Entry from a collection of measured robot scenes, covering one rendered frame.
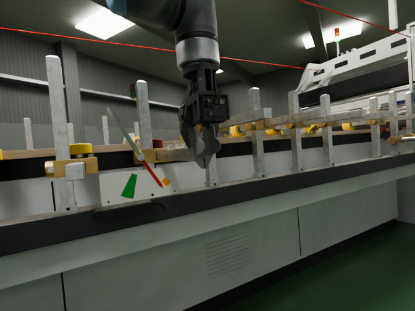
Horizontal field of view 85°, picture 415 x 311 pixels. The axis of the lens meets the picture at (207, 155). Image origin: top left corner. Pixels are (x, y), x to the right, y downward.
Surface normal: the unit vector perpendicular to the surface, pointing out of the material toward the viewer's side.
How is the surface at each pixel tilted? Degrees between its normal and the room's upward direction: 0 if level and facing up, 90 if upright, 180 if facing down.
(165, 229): 90
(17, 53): 90
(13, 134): 90
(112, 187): 90
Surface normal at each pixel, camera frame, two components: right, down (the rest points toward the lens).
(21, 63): 0.85, -0.05
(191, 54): -0.27, 0.05
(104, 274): 0.47, 0.00
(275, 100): -0.52, 0.07
